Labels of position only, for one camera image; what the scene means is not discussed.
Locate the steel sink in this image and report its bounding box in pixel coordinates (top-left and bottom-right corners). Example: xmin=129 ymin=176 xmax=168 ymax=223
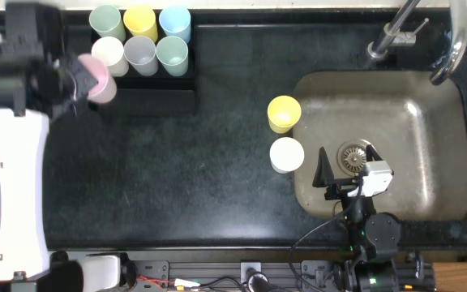
xmin=293 ymin=70 xmax=467 ymax=222

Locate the cream cup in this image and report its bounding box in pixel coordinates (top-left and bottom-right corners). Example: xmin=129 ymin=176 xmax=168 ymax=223
xmin=91 ymin=36 xmax=131 ymax=78

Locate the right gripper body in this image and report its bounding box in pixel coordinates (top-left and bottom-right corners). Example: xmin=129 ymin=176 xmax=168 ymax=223
xmin=323 ymin=179 xmax=361 ymax=201

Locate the white cup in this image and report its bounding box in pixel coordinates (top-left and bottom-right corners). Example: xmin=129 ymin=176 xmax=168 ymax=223
xmin=269 ymin=136 xmax=306 ymax=175

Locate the yellow cup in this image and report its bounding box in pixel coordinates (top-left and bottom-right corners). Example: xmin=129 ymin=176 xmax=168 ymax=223
xmin=122 ymin=5 xmax=159 ymax=43
xmin=267 ymin=95 xmax=302 ymax=135

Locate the blue cup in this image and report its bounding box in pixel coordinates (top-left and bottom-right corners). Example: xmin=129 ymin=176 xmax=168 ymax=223
xmin=158 ymin=6 xmax=192 ymax=44

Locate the black tray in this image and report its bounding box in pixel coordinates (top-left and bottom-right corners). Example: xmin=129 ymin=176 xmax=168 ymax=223
xmin=88 ymin=15 xmax=198 ymax=117

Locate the grey cup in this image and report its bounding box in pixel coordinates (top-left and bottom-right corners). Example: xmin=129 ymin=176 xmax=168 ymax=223
xmin=123 ymin=35 xmax=160 ymax=78

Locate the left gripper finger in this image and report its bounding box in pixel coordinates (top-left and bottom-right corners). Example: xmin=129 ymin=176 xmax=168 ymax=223
xmin=60 ymin=54 xmax=99 ymax=101

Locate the mounting rail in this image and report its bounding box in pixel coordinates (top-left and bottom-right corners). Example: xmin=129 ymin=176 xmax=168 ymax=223
xmin=129 ymin=259 xmax=437 ymax=292

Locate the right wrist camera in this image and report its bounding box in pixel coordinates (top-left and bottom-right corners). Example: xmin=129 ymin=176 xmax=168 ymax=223
xmin=346 ymin=159 xmax=395 ymax=199

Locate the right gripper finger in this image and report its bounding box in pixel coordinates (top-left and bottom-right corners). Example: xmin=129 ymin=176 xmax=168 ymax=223
xmin=365 ymin=144 xmax=384 ymax=164
xmin=312 ymin=146 xmax=336 ymax=188

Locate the steel tap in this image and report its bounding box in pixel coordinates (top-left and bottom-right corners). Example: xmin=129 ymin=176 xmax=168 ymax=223
xmin=364 ymin=0 xmax=467 ymax=87

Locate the pink cup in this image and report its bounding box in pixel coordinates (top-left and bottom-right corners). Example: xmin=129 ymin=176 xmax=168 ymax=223
xmin=77 ymin=53 xmax=118 ymax=105

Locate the green cup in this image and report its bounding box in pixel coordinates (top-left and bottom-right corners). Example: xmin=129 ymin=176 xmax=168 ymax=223
xmin=88 ymin=4 xmax=127 ymax=42
xmin=156 ymin=35 xmax=190 ymax=78

